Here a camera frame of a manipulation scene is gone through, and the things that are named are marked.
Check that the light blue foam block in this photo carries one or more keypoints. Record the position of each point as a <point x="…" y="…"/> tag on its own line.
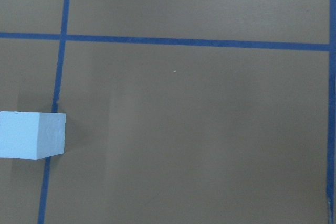
<point x="32" y="135"/>

